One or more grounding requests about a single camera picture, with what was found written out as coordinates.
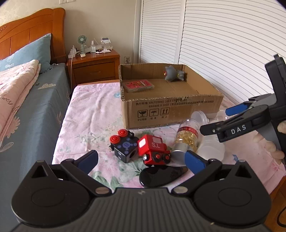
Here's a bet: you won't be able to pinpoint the white frosted plastic bottle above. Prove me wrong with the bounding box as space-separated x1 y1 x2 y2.
196 133 225 162

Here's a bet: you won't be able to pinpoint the clear jar gold capsules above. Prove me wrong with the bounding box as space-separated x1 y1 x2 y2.
171 118 200 165

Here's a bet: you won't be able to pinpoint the black oval glossy case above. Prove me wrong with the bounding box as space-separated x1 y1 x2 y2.
139 165 188 188

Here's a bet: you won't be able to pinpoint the red toy train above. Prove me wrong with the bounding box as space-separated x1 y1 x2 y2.
138 134 171 167

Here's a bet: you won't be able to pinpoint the black toy cube red wheels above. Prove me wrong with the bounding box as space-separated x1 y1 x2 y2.
109 129 139 163

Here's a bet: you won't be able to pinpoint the clear plastic jar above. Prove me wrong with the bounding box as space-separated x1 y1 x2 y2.
191 111 219 126

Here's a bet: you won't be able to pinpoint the right hand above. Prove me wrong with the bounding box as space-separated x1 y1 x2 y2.
253 133 285 164

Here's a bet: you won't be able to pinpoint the floral pink bedsheet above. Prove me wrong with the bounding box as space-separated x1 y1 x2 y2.
52 83 285 192

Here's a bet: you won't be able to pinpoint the white louvered closet doors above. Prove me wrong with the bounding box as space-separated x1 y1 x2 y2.
139 0 285 103

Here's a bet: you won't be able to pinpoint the blue grey bed sheet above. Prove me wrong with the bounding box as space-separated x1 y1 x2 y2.
1 63 71 231

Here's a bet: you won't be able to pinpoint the brown cardboard box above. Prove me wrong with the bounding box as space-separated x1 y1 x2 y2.
119 63 223 129

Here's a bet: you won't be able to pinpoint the grey plush toy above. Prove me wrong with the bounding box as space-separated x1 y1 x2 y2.
164 65 185 82

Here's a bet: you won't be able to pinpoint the red card case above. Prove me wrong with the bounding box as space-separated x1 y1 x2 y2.
123 79 155 93

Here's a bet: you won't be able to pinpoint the wooden nightstand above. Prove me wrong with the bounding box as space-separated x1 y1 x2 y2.
67 50 120 89

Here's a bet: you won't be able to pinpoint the pink folded quilt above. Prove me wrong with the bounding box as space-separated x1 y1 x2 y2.
1 59 41 140

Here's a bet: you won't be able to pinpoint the white power strip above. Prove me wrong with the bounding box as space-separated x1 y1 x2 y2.
68 46 77 59

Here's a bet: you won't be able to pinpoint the clear spray bottle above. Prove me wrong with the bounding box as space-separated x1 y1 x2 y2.
90 40 96 53

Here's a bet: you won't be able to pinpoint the blue pillow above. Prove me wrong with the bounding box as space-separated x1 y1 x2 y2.
1 33 51 73

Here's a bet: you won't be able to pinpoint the small green desk fan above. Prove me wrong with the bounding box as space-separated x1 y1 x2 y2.
77 35 87 58

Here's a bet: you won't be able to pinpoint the white gadget on stand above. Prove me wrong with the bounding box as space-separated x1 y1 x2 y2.
100 37 113 53

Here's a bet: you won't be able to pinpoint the wooden bed headboard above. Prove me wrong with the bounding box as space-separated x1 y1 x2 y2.
0 8 67 63

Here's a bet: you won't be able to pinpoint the wall power outlet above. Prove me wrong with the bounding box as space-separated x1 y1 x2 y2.
124 56 131 64

